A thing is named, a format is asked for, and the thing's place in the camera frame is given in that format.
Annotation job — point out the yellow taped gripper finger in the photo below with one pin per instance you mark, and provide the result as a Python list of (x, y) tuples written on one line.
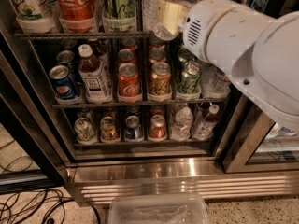
[(171, 15)]

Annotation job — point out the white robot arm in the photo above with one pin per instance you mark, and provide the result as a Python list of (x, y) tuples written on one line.
[(259, 54)]

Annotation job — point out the green can top shelf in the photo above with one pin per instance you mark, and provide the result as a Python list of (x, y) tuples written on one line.
[(120, 9)]

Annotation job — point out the water bottle middle shelf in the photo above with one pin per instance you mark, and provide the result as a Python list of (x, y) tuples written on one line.
[(219, 82)]

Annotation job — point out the stainless steel fridge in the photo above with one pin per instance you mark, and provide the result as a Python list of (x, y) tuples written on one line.
[(99, 173)]

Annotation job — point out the red coca-cola can top shelf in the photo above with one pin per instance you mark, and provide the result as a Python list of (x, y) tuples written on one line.
[(77, 16)]

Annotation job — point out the iced tea bottle white cap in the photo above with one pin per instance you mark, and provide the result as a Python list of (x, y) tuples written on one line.
[(94, 76)]

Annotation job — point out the water bottle bottom shelf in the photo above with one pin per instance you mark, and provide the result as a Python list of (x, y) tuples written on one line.
[(181, 124)]

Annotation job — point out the red coke can bottom shelf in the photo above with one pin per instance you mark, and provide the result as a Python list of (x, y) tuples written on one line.
[(157, 127)]

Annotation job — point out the blue pepsi can bottom shelf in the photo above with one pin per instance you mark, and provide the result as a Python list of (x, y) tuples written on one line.
[(133, 129)]

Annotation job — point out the blue pepsi can shelf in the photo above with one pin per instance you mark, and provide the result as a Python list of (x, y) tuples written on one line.
[(63, 82), (133, 129)]

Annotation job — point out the tea bottle bottom shelf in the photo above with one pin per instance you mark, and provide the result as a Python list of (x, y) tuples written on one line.
[(204, 122)]

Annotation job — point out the blue pepsi can middle shelf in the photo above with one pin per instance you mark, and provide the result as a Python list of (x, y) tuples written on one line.
[(63, 82)]

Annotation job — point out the gold can bottom shelf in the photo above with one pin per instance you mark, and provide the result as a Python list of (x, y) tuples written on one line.
[(109, 131)]

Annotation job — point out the silver green can bottom shelf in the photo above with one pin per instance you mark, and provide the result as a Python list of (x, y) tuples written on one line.
[(84, 129)]

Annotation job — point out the right glass fridge door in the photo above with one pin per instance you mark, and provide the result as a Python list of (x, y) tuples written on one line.
[(250, 150)]

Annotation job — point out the left open fridge door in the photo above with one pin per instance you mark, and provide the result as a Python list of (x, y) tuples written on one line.
[(25, 164)]

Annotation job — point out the gold can middle second row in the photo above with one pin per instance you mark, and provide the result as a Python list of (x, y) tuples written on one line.
[(156, 55)]

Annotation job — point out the green can middle second row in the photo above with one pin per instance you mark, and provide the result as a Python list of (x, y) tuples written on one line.
[(184, 56)]

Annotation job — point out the red can middle second row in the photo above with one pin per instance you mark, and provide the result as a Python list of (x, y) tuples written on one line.
[(126, 56)]

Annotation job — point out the gold can middle front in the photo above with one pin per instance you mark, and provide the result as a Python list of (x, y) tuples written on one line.
[(159, 82)]

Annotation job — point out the green can middle front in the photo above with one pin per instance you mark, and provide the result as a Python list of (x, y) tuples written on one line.
[(189, 78)]

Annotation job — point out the red coke can middle front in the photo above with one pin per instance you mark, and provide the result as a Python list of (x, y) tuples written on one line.
[(128, 80)]

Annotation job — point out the pepsi can middle second row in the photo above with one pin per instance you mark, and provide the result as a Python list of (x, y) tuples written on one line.
[(67, 58)]

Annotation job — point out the white 7up can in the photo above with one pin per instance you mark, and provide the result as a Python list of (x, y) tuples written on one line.
[(33, 9)]

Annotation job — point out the clear plastic bin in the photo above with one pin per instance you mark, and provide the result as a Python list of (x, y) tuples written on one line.
[(183, 208)]

